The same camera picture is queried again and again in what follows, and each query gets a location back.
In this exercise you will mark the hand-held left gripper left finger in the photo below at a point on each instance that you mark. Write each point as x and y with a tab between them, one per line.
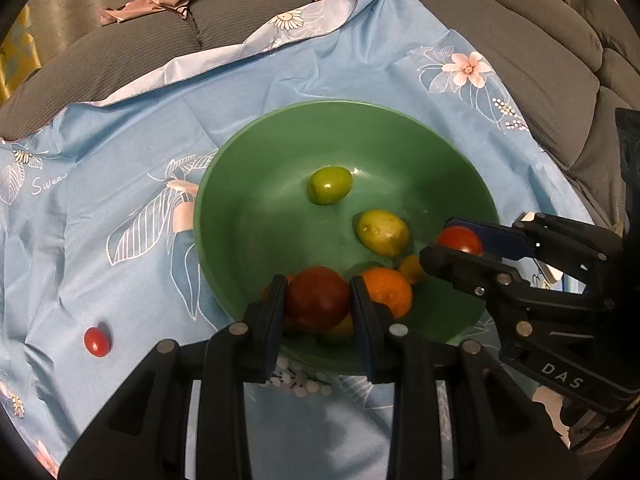
276	315

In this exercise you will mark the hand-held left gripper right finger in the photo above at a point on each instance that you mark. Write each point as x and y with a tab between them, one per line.
364	320

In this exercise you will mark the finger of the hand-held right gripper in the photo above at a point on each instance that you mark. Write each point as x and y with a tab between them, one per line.
500	240
465	267

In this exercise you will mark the red cherry tomato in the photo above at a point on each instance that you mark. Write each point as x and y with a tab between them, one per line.
460	240
317	300
96	342

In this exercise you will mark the small yellow kumquat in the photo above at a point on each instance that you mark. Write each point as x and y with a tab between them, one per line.
411	269
337	333

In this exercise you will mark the orange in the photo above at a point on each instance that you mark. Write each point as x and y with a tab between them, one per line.
392	292

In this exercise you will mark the green jujube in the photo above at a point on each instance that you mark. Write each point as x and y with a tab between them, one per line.
382	232
330	185

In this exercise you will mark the green plastic bowl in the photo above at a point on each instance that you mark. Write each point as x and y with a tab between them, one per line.
260	220

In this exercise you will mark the grey sofa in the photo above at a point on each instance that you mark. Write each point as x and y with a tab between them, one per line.
500	20

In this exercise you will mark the blue floral bed sheet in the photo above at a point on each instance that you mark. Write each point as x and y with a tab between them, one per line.
125	150

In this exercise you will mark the yellow deer-print curtain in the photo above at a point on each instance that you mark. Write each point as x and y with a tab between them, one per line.
20	45

